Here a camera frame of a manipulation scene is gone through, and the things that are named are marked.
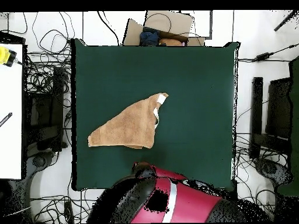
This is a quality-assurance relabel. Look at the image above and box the tan terry towel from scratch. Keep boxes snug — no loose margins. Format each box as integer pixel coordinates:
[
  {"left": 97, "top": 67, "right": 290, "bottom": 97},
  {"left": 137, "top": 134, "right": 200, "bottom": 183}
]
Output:
[{"left": 88, "top": 92, "right": 169, "bottom": 149}]

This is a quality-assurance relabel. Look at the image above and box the orange cloth item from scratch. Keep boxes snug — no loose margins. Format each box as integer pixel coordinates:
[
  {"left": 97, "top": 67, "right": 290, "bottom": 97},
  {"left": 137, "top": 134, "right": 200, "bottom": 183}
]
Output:
[{"left": 159, "top": 37, "right": 183, "bottom": 47}]

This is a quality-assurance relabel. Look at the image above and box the black power strip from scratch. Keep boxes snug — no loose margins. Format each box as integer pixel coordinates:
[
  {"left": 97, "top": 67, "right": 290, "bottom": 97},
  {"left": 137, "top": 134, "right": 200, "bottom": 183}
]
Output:
[{"left": 64, "top": 201, "right": 75, "bottom": 224}]

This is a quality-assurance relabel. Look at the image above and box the dark green table cloth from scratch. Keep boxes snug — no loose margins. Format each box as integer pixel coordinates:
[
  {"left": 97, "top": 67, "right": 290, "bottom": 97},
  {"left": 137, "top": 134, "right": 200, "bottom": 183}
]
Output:
[{"left": 70, "top": 38, "right": 240, "bottom": 191}]

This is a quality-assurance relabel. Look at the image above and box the black equipment box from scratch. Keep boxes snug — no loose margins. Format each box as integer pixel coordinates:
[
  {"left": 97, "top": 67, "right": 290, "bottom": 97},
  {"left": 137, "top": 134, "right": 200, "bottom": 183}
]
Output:
[{"left": 24, "top": 67, "right": 65, "bottom": 152}]

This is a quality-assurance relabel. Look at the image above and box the dark blue garment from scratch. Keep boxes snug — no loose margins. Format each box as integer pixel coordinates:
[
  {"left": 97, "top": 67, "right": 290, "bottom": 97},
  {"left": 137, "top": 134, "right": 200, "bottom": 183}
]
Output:
[{"left": 139, "top": 27, "right": 161, "bottom": 47}]

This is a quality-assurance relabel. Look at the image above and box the white side table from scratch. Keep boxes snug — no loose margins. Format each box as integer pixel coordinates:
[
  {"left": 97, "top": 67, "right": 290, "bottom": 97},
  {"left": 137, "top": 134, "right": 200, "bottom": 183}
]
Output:
[{"left": 0, "top": 43, "right": 23, "bottom": 180}]

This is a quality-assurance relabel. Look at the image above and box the black marker pen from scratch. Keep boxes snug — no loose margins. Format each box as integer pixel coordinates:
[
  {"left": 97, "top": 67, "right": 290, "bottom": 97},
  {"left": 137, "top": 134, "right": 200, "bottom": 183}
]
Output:
[{"left": 0, "top": 112, "right": 13, "bottom": 128}]

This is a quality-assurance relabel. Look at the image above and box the brown cardboard box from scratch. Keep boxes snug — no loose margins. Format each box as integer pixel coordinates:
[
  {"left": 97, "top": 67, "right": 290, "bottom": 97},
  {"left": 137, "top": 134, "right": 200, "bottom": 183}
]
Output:
[{"left": 122, "top": 10, "right": 206, "bottom": 47}]

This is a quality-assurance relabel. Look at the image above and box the dark green fabric cover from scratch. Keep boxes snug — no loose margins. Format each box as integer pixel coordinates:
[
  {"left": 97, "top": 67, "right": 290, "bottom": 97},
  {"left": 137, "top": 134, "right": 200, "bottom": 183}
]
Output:
[{"left": 277, "top": 55, "right": 299, "bottom": 197}]

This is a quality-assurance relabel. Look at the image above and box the black power adapter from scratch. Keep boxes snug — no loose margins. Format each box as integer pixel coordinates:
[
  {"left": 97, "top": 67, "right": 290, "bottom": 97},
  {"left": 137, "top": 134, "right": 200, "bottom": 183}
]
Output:
[{"left": 255, "top": 51, "right": 274, "bottom": 61}]

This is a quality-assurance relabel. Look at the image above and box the yellow and black tool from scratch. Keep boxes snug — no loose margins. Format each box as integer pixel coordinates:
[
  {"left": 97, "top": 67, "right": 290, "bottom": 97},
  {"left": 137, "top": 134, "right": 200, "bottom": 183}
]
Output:
[{"left": 0, "top": 45, "right": 18, "bottom": 68}]

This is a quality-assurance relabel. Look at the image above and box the black rod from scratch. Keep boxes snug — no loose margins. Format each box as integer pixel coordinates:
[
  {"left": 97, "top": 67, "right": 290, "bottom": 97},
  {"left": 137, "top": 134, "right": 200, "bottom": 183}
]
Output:
[{"left": 273, "top": 10, "right": 299, "bottom": 32}]

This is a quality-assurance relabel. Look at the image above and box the black pedestal caster foot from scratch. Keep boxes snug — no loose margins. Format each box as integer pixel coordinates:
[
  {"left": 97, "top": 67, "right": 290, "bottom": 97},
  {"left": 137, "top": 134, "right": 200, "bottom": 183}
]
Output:
[
  {"left": 26, "top": 152, "right": 55, "bottom": 173},
  {"left": 254, "top": 158, "right": 293, "bottom": 185}
]

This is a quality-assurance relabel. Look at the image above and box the tangle of black cables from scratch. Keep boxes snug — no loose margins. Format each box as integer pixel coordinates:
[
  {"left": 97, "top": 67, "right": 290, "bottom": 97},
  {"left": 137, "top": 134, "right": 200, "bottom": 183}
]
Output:
[
  {"left": 24, "top": 52, "right": 72, "bottom": 94},
  {"left": 234, "top": 132, "right": 288, "bottom": 164}
]

